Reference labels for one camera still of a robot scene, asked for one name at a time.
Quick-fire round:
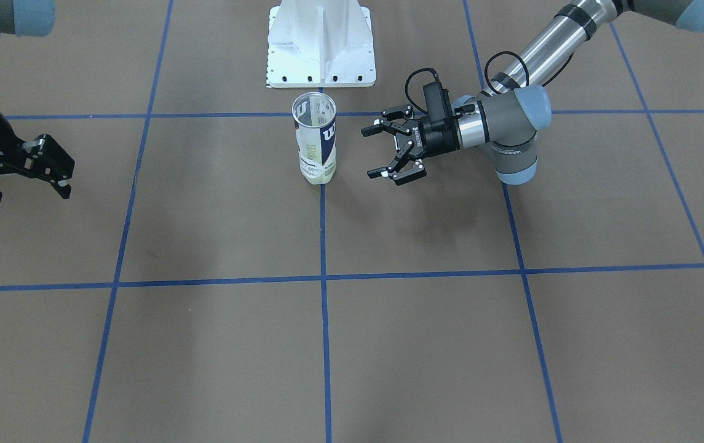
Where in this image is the white blue tennis ball can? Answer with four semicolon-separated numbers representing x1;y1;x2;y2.
291;92;337;167

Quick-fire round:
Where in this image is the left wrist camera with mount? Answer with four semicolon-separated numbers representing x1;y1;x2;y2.
422;79;454;132

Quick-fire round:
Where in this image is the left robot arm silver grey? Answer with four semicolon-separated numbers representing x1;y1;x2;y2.
361;1;704;185

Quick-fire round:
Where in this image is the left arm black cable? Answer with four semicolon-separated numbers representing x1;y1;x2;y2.
404;50;574;114

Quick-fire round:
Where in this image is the yellow tennis ball with lettering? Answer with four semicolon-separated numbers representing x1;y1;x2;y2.
300;162;336;185

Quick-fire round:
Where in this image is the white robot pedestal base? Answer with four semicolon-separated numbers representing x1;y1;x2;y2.
266;1;377;88

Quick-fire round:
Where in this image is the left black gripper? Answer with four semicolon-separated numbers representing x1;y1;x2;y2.
361;105;462;186

